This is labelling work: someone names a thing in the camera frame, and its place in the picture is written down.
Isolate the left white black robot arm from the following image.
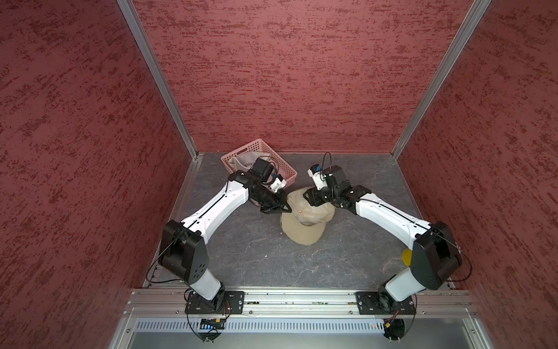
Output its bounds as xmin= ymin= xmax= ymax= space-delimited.
xmin=157 ymin=158 xmax=291 ymax=311

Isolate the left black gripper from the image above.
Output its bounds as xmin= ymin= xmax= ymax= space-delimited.
xmin=251 ymin=185 xmax=291 ymax=213

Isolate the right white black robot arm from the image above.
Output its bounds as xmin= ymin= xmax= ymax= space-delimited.
xmin=304 ymin=164 xmax=463 ymax=307

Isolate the white pink baseball cap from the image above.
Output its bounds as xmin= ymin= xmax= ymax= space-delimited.
xmin=228 ymin=151 xmax=262 ymax=172

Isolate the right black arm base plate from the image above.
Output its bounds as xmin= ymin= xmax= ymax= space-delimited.
xmin=355 ymin=291 xmax=416 ymax=316

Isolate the pink plastic basket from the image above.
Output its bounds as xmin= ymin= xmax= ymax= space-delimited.
xmin=221 ymin=139 xmax=297 ymax=187

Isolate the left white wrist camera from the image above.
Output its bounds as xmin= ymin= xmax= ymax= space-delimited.
xmin=269 ymin=174 xmax=287 ymax=193

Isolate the aluminium front rail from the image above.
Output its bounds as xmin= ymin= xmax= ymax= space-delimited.
xmin=124 ymin=286 xmax=479 ymax=319

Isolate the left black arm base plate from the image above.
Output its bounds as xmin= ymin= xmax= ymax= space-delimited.
xmin=184 ymin=291 xmax=246 ymax=316

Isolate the yellow pencil cup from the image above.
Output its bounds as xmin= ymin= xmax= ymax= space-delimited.
xmin=402 ymin=249 xmax=413 ymax=267

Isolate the beige baseball cap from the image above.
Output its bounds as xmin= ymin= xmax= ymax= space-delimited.
xmin=280 ymin=187 xmax=335 ymax=245

